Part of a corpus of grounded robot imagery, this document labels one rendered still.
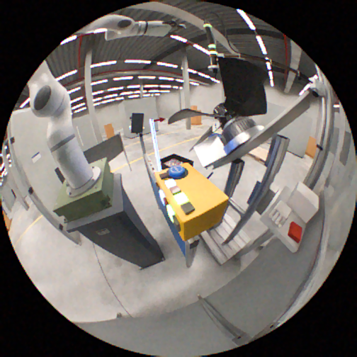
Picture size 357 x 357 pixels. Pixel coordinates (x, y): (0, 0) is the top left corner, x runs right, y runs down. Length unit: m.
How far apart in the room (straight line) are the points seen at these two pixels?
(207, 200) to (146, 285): 1.18
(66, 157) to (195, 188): 0.42
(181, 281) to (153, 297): 0.33
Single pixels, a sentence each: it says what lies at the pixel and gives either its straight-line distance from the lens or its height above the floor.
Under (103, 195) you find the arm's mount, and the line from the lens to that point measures 0.42.
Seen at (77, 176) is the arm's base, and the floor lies 1.08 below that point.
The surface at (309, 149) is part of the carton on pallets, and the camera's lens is 8.54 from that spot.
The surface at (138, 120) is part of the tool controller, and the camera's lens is 1.02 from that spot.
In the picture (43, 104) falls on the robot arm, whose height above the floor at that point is 1.35.
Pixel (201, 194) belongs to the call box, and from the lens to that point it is 0.19.
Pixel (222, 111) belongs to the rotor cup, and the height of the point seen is 1.21.
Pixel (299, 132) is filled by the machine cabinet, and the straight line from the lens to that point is 6.15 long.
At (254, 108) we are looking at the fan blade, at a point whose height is 1.26.
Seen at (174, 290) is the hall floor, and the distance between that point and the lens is 1.22.
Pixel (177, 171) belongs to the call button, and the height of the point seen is 1.08.
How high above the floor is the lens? 1.21
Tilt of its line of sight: 37 degrees down
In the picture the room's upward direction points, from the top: 5 degrees counter-clockwise
